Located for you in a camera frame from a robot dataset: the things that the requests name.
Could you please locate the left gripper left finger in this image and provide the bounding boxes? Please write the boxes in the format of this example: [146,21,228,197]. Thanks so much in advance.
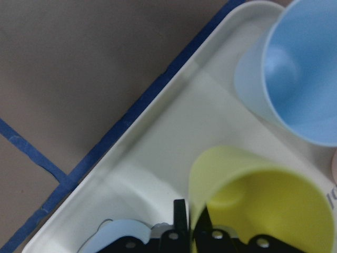
[160,199,190,253]

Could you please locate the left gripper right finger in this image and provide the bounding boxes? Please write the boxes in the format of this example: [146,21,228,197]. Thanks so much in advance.
[193,207,237,252]

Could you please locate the yellow plastic cup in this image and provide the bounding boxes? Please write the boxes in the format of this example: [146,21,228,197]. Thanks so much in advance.
[189,146,336,252]

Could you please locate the blue plastic cup right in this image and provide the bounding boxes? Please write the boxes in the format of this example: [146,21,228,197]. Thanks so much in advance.
[77,219,151,252]

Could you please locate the blue plastic cup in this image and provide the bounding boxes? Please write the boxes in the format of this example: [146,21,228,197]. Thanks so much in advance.
[234,1,336,147]
[77,219,151,252]

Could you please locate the blue plastic cup front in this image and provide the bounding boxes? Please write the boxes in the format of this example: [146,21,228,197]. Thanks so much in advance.
[234,1,336,147]

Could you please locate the cream plastic tray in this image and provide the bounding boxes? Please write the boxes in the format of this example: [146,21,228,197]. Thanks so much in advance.
[24,1,336,252]

